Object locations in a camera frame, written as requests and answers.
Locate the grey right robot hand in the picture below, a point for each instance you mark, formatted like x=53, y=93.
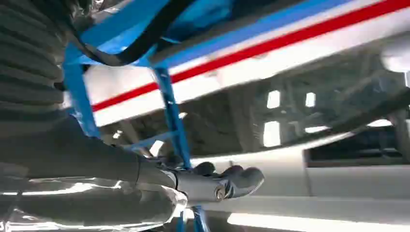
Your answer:
x=80, y=160

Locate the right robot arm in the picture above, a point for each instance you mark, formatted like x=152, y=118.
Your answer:
x=29, y=64

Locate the white panel with red and blue stripes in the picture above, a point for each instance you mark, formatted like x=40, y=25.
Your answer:
x=288, y=60

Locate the blue metal frame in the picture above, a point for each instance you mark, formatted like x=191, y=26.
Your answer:
x=173, y=112

